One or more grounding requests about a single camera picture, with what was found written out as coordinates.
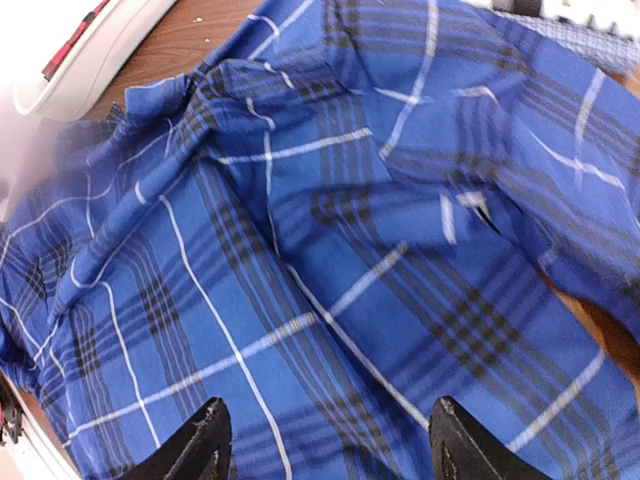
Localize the blue plaid long sleeve shirt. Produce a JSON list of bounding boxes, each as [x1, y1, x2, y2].
[[1, 1, 639, 479]]

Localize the blue checked folded shirt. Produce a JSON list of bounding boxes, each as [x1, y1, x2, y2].
[[495, 11, 639, 77]]

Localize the white plastic basket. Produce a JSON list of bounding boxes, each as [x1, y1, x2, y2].
[[13, 1, 174, 122]]

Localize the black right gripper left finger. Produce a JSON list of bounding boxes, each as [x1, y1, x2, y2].
[[121, 397, 232, 480]]

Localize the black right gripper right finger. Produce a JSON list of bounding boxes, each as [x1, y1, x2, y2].
[[429, 396, 548, 480]]

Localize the black white graphic folded shirt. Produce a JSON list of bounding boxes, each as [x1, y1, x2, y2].
[[462, 0, 640, 36]]

